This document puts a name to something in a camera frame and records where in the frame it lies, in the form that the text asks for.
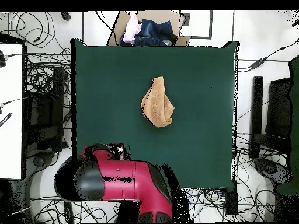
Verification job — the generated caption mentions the tan terry towel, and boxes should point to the tan terry towel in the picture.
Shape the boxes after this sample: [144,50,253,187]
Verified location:
[140,76,175,128]

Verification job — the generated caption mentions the dark green table cloth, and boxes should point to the dark green table cloth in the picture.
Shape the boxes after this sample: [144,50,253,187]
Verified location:
[70,38,240,191]

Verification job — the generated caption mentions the blue denim jeans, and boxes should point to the blue denim jeans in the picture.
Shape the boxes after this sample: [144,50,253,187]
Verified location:
[119,19,178,47]

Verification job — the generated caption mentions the white pink garment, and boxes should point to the white pink garment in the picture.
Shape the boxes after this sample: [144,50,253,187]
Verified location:
[121,12,142,43]

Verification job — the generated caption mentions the black equipment stand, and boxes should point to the black equipment stand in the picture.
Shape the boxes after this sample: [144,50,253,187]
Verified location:
[23,66,65,153]

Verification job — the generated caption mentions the brown cardboard box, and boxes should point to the brown cardboard box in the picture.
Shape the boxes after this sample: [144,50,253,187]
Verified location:
[107,10,192,47]

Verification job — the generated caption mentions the black upright bar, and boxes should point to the black upright bar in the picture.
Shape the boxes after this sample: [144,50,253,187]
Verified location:
[249,76,264,160]

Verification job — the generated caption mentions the black rectangular box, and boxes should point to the black rectangular box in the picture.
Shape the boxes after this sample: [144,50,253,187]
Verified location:
[224,181,238,216]

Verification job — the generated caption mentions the black power strip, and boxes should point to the black power strip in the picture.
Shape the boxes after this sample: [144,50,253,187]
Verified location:
[64,201,75,223]

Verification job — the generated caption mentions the black round base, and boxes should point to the black round base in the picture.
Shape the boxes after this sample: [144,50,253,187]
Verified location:
[253,157,292,186]

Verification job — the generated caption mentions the black panel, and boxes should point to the black panel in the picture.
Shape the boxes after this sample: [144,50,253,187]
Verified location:
[265,76,293,141]

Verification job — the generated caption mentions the white side table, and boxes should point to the white side table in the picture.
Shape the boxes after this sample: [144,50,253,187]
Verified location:
[0,43,24,180]

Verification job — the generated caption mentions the black printed strip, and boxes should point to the black printed strip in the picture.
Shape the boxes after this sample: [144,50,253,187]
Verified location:
[0,112,13,128]

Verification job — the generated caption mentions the black cable tangle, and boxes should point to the black cable tangle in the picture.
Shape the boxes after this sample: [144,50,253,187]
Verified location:
[24,46,72,94]
[233,132,289,222]
[184,188,227,222]
[30,188,122,223]

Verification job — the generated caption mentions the black cable adapter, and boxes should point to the black cable adapter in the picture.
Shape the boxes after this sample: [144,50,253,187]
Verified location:
[248,58,266,69]

